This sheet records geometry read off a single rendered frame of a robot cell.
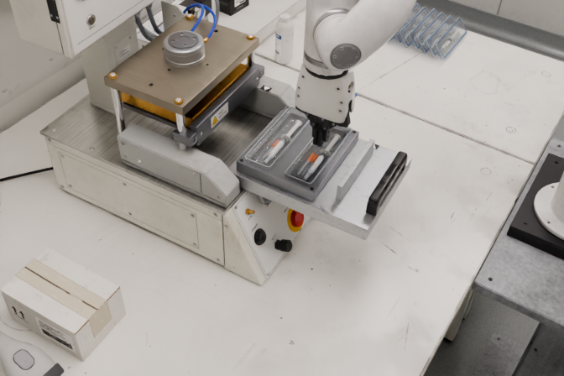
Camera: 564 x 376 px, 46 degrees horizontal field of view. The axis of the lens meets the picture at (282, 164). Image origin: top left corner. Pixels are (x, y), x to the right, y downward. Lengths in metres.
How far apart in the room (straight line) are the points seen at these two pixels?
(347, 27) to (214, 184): 0.41
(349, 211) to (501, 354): 1.16
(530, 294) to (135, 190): 0.83
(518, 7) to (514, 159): 2.00
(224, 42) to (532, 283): 0.80
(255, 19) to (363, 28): 1.09
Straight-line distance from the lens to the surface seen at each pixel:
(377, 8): 0.98
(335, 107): 1.15
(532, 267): 1.50
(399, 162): 1.25
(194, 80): 1.25
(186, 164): 1.23
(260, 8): 2.11
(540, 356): 1.87
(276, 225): 1.37
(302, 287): 1.36
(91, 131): 1.45
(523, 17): 3.67
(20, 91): 1.82
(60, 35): 1.25
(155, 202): 1.36
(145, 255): 1.42
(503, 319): 2.36
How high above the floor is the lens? 1.84
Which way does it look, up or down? 43 degrees down
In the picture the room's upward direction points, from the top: 2 degrees clockwise
